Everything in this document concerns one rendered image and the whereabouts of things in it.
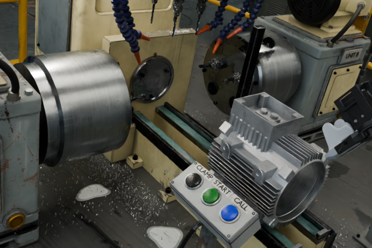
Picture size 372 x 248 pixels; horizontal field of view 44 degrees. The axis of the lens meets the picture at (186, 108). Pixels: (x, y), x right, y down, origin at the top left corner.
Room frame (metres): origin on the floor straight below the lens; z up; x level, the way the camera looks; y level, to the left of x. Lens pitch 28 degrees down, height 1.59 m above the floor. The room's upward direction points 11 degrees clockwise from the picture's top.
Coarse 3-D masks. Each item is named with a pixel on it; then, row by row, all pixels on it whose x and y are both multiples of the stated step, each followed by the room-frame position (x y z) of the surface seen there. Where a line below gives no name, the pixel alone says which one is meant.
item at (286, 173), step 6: (222, 126) 0.90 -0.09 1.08; (228, 126) 0.90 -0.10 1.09; (222, 132) 0.90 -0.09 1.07; (228, 132) 0.89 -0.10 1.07; (324, 162) 0.84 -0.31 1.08; (282, 168) 0.77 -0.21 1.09; (288, 168) 0.77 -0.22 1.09; (282, 174) 0.76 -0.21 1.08; (288, 174) 0.76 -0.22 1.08; (288, 180) 0.76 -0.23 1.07; (312, 204) 0.85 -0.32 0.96; (270, 222) 0.76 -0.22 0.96; (276, 222) 0.77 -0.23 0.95
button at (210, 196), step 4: (212, 188) 0.68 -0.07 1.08; (204, 192) 0.67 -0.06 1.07; (208, 192) 0.67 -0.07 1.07; (212, 192) 0.67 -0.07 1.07; (216, 192) 0.67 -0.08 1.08; (204, 196) 0.66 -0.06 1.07; (208, 196) 0.66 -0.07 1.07; (212, 196) 0.66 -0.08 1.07; (216, 196) 0.66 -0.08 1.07; (204, 200) 0.66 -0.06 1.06; (208, 200) 0.66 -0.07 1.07; (212, 200) 0.65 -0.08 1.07; (216, 200) 0.66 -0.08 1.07
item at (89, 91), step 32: (32, 64) 0.88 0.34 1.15; (64, 64) 0.89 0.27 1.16; (96, 64) 0.93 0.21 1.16; (64, 96) 0.82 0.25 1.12; (96, 96) 0.86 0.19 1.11; (128, 96) 0.91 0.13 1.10; (64, 128) 0.79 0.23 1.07; (96, 128) 0.84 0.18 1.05; (128, 128) 0.90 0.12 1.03; (64, 160) 0.81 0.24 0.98
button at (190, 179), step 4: (188, 176) 0.71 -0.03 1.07; (192, 176) 0.71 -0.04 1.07; (196, 176) 0.71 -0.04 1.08; (188, 180) 0.70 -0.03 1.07; (192, 180) 0.70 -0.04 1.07; (196, 180) 0.70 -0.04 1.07; (200, 180) 0.70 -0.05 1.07; (188, 184) 0.69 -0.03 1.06; (192, 184) 0.69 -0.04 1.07; (196, 184) 0.69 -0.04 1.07
